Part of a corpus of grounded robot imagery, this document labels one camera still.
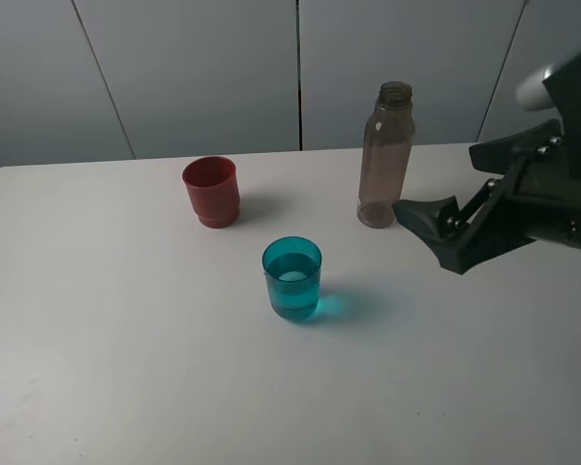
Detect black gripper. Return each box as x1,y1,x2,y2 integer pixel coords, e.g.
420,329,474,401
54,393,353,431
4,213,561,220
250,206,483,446
392,119,581,275

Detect brown transparent plastic bottle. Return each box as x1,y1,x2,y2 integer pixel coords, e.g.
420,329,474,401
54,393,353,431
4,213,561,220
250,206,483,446
356,81,415,229

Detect teal transparent plastic cup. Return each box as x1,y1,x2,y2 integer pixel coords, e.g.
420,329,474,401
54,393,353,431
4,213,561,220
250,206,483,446
261,236,322,322

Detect red plastic cup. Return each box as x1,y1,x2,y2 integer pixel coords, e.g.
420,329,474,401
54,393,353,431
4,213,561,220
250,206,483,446
182,156,240,229

